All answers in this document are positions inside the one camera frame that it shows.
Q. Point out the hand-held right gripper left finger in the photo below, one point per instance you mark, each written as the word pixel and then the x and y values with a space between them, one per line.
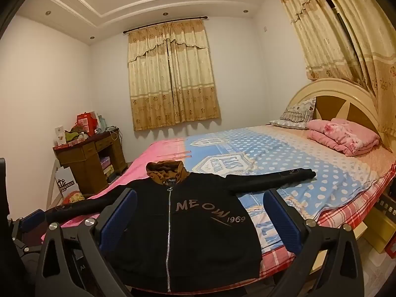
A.
pixel 119 215

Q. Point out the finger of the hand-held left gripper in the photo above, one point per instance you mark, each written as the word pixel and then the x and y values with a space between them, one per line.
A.
pixel 32 220

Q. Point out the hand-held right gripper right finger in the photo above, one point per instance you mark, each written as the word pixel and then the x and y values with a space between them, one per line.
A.
pixel 281 221

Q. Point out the black hooded jacket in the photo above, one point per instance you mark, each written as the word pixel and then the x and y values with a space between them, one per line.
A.
pixel 191 238

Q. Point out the tan flat box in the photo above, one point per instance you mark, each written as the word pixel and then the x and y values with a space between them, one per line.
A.
pixel 109 170

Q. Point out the colourful floral bag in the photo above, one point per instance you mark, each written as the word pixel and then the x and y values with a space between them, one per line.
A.
pixel 74 198

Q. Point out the white crown print paper bag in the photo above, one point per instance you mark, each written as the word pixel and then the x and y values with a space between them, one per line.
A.
pixel 65 182

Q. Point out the purple box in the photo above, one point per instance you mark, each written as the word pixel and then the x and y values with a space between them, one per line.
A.
pixel 105 161

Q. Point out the brown wooden desk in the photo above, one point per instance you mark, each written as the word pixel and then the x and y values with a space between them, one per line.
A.
pixel 80 164

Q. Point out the red plaid bed sheet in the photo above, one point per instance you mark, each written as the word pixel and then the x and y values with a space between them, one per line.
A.
pixel 349 208

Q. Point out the red flat box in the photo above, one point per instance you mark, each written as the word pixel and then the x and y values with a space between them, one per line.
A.
pixel 66 144

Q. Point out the white printed box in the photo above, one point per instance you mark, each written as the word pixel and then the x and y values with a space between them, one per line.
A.
pixel 60 135

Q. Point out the green cloth pile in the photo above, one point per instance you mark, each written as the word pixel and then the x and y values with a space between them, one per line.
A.
pixel 74 136

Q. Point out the pale blue bottle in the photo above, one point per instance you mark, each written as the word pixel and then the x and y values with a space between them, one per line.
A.
pixel 101 123

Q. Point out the red gift bag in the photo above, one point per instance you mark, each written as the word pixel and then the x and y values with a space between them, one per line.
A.
pixel 86 123

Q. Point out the yellow box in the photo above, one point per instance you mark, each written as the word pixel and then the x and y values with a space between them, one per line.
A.
pixel 379 229

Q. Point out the pink folded blanket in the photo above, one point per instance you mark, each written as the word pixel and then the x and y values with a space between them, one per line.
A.
pixel 343 136

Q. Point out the floral frilled pillow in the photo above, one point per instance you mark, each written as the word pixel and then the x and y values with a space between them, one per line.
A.
pixel 298 109

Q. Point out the beige floral window curtain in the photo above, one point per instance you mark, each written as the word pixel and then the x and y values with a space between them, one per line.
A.
pixel 173 77
pixel 337 37

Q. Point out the dark curtain rod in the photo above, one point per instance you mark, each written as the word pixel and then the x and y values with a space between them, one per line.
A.
pixel 161 23

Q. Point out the grey metal frame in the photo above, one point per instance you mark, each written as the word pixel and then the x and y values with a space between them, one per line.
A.
pixel 52 185

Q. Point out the cream wooden bed frame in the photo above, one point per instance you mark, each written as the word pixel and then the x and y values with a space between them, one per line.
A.
pixel 309 92

